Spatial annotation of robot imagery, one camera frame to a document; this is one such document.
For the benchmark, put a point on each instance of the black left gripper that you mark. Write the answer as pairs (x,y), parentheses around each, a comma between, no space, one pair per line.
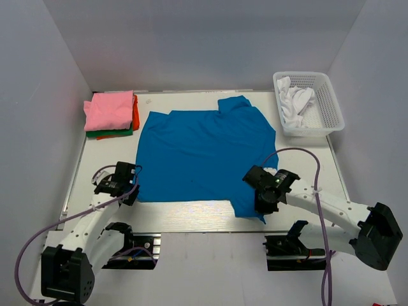
(130,197)

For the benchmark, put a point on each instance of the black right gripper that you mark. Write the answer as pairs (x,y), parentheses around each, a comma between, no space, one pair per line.
(252,178)

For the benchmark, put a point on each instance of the blue t-shirt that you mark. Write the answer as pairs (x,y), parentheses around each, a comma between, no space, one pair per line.
(203,155)

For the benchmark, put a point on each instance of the white t-shirt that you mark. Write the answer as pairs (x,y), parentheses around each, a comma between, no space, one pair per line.
(294,101)

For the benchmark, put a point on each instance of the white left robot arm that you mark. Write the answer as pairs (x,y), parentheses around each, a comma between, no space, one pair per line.
(68,270)

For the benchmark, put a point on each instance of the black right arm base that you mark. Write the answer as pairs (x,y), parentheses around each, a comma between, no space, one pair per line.
(285,254)

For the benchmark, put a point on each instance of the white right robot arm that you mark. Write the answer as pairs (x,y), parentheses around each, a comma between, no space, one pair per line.
(372,234)

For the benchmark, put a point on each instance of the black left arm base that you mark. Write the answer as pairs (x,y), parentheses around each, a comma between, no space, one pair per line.
(142,254)

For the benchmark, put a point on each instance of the green folded t-shirt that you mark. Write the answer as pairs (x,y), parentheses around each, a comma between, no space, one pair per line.
(109,133)

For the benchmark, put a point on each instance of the orange folded t-shirt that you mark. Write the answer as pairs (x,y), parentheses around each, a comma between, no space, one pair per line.
(136,117)

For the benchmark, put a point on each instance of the pink folded t-shirt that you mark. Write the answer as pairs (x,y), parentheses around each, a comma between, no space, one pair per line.
(109,111)

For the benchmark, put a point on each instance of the white plastic laundry basket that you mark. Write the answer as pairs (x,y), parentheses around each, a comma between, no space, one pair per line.
(319,119)

